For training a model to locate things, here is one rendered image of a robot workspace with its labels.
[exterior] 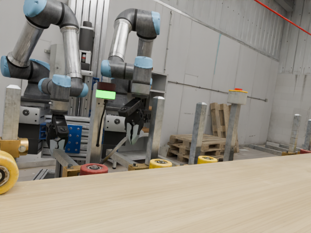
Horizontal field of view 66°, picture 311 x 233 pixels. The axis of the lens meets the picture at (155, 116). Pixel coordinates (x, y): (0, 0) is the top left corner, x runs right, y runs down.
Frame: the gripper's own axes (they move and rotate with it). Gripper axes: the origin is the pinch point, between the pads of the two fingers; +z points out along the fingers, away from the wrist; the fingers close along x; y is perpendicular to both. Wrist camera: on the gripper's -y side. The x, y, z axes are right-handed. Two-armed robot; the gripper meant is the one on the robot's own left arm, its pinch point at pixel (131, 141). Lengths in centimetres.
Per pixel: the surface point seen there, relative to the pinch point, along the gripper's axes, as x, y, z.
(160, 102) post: -10.9, 1.4, -17.9
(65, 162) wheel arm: 12.5, -22.2, 8.5
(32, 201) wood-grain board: -18, -52, 3
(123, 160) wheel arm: 4.1, 1.4, 9.1
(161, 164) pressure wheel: -20.6, -8.3, 3.0
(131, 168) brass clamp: -6.1, -6.1, 8.6
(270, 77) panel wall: 68, 764, -125
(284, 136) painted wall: 2, 799, 56
